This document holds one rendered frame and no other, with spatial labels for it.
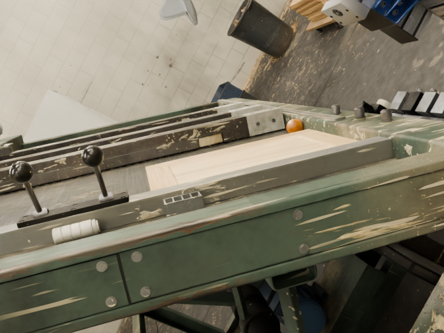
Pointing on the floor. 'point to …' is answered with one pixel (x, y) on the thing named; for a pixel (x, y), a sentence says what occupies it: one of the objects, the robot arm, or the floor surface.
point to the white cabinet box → (63, 117)
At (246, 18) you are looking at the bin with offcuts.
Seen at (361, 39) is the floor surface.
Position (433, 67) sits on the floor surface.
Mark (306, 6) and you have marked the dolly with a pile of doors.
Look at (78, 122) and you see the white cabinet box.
